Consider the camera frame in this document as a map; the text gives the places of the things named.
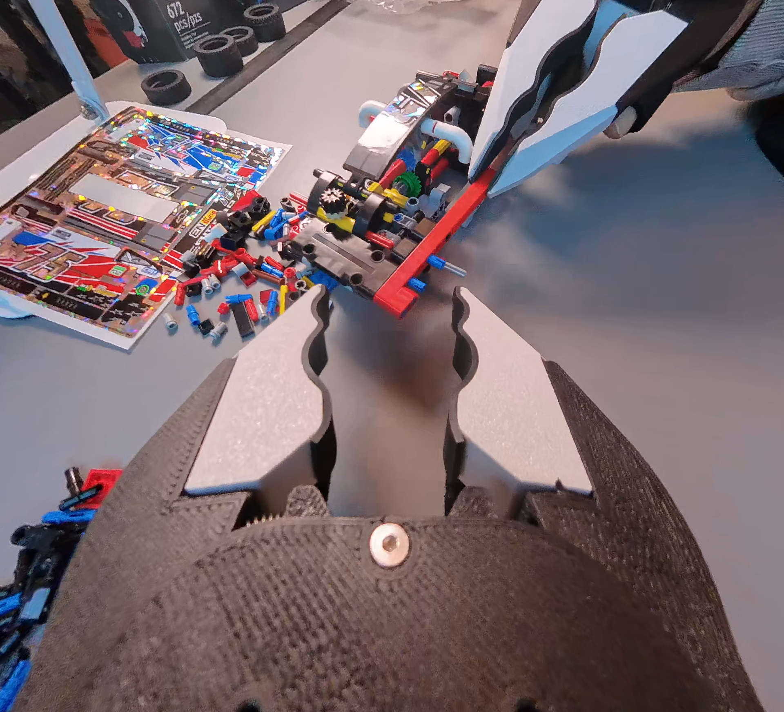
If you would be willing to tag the pile of mixed lego pieces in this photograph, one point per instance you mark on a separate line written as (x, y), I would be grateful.
(245, 259)

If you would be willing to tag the red black lego beam assembly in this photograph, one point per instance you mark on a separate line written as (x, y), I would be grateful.
(349, 252)

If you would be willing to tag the lego race car model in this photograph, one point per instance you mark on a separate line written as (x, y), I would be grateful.
(380, 136)

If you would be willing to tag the holographic sticker sheet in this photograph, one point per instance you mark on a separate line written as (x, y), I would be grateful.
(122, 222)

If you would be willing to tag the person's right forearm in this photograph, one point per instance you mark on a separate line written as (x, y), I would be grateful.
(753, 38)

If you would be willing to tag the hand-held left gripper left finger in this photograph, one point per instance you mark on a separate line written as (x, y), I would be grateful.
(263, 412)

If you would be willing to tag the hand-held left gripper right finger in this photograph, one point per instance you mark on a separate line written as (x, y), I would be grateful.
(520, 412)

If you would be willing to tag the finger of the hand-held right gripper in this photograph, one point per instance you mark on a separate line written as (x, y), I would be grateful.
(520, 63)
(600, 99)

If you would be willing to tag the pile of black blue pins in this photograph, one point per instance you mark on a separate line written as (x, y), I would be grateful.
(37, 540)

